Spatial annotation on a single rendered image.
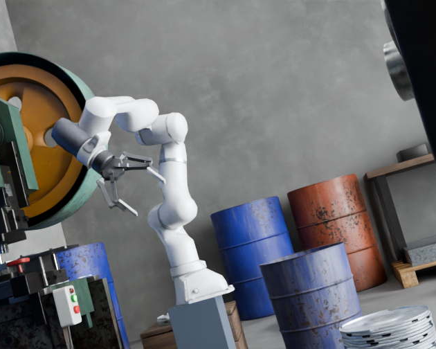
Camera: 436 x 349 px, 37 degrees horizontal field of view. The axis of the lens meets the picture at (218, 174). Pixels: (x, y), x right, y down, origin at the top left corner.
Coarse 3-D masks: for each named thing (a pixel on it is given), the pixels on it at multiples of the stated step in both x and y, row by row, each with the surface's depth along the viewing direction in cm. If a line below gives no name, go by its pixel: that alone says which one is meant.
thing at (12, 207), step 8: (8, 168) 272; (8, 176) 270; (8, 184) 268; (8, 192) 266; (8, 200) 264; (16, 200) 270; (0, 208) 257; (8, 208) 259; (16, 208) 268; (0, 216) 257; (8, 216) 259; (16, 216) 259; (24, 216) 265; (0, 224) 256; (8, 224) 258; (16, 224) 258; (24, 224) 265; (0, 232) 256; (8, 232) 257; (16, 232) 264
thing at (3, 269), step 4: (0, 264) 256; (4, 264) 255; (0, 268) 256; (4, 268) 255; (8, 268) 256; (12, 268) 259; (16, 268) 261; (0, 272) 255; (4, 272) 255; (8, 272) 255
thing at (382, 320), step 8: (376, 312) 225; (384, 312) 224; (392, 312) 219; (400, 312) 215; (408, 312) 211; (416, 312) 207; (424, 312) 201; (360, 320) 222; (368, 320) 214; (376, 320) 210; (384, 320) 206; (392, 320) 204; (400, 320) 202; (408, 320) 197; (344, 328) 215; (352, 328) 211; (360, 328) 207; (368, 328) 203; (384, 328) 196
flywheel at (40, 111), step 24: (0, 72) 304; (24, 72) 302; (48, 72) 300; (0, 96) 308; (24, 96) 305; (48, 96) 303; (72, 96) 297; (24, 120) 305; (48, 120) 302; (72, 120) 297; (48, 168) 301; (72, 168) 295; (48, 192) 301; (72, 192) 299
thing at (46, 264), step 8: (56, 248) 252; (64, 248) 252; (72, 248) 262; (24, 256) 255; (32, 256) 254; (40, 256) 256; (48, 256) 263; (24, 264) 256; (32, 264) 256; (40, 264) 255; (48, 264) 261; (32, 272) 256; (40, 272) 255; (48, 272) 259; (40, 280) 255; (48, 280) 256; (56, 280) 263
